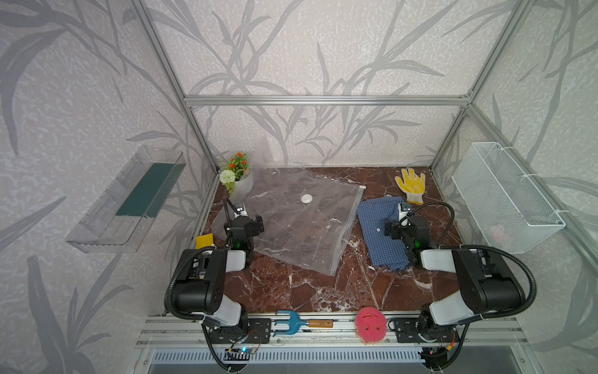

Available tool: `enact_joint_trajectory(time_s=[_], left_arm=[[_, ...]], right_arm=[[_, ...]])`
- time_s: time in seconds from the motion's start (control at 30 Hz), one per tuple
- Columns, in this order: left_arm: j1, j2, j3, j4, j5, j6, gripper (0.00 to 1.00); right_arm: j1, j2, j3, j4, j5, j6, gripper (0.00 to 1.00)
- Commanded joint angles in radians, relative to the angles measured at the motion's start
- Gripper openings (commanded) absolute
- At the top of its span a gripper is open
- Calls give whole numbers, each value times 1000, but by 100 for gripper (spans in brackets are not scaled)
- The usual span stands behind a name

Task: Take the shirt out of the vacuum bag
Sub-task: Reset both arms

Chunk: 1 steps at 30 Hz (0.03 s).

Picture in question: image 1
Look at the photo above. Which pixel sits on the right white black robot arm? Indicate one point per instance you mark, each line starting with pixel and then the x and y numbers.
pixel 492 283

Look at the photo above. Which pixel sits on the yellow toy shovel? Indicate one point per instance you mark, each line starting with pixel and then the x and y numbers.
pixel 204 241

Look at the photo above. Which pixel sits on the small green circuit board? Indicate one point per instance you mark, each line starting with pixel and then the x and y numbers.
pixel 241 354

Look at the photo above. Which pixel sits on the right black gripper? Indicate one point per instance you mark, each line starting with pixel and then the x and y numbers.
pixel 395 226

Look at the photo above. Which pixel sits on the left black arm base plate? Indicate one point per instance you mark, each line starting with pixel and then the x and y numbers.
pixel 252 330

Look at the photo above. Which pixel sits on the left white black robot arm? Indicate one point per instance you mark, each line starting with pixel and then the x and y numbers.
pixel 196 289

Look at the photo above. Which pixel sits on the blue checked shirt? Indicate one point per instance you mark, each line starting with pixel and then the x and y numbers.
pixel 383 250

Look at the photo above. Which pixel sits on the potted artificial flower plant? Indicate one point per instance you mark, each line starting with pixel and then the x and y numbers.
pixel 233 170

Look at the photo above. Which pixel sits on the blue garden fork wooden handle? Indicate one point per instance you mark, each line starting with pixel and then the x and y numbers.
pixel 294 323

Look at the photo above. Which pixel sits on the yellow work glove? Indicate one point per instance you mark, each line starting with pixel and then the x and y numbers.
pixel 412 184

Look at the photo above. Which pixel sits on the white wire mesh basket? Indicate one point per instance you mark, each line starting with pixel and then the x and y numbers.
pixel 497 191

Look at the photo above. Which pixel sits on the clear acrylic wall shelf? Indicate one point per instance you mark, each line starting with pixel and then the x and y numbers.
pixel 123 215

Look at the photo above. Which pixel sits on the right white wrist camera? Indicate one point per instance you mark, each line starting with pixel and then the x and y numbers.
pixel 404 209

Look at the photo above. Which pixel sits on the pink object in basket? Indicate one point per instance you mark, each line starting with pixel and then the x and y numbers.
pixel 499 237

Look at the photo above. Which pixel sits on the clear plastic vacuum bag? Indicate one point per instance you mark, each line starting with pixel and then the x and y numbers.
pixel 307 216

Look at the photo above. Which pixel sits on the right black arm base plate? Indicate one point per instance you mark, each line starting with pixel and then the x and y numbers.
pixel 406 329

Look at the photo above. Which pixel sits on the pink round scrub brush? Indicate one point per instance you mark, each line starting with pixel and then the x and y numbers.
pixel 371 325

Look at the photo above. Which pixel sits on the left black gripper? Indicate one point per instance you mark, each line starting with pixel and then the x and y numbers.
pixel 255 226

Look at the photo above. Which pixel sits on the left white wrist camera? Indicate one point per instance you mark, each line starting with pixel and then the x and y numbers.
pixel 240 210

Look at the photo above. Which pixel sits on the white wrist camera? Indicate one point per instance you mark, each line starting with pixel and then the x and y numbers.
pixel 404 209
pixel 240 210

